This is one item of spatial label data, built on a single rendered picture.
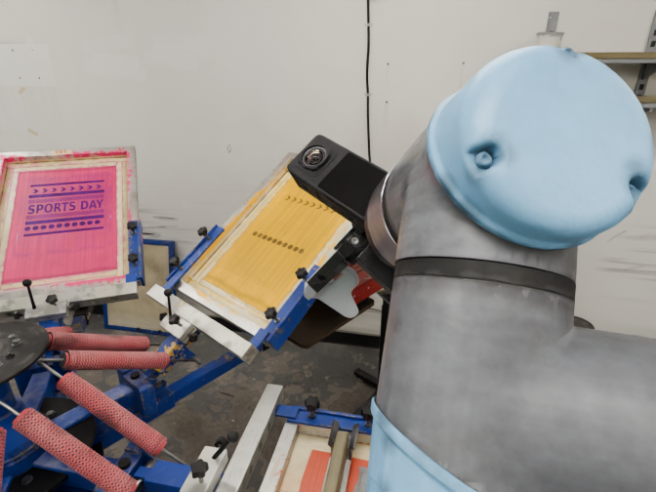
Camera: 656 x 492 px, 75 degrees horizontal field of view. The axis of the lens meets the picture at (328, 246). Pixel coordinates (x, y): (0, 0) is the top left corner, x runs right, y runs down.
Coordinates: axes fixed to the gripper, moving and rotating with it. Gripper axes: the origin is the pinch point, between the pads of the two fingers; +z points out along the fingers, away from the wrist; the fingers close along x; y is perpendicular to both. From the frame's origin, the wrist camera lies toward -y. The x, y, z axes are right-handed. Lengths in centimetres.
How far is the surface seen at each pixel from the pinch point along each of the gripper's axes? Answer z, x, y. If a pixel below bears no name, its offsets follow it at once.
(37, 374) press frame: 104, -76, -42
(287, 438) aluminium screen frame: 76, -33, 26
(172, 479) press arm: 63, -55, 9
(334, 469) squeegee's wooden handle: 58, -28, 35
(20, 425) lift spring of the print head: 57, -65, -24
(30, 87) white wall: 247, -13, -225
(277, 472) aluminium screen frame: 67, -39, 28
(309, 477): 69, -35, 35
